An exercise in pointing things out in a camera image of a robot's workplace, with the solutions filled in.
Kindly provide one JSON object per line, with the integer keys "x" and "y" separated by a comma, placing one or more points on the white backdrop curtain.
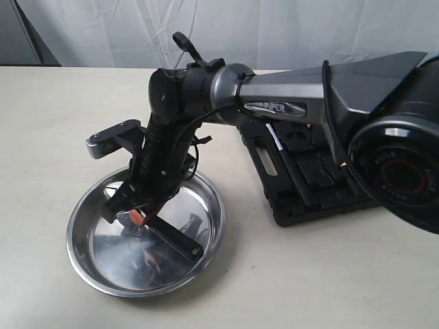
{"x": 260, "y": 34}

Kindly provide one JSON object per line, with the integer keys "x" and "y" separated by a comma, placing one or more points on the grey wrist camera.
{"x": 126, "y": 135}

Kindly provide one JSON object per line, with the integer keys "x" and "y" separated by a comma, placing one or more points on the black claw hammer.
{"x": 303, "y": 190}

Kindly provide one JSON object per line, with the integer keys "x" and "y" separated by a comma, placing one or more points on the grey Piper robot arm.
{"x": 379, "y": 116}

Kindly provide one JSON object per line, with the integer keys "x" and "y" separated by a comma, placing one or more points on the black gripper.
{"x": 156, "y": 172}

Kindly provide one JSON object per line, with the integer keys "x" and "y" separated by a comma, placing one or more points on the black plastic tool case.
{"x": 335, "y": 191}

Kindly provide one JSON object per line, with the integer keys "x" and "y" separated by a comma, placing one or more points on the round stainless steel tray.
{"x": 129, "y": 261}

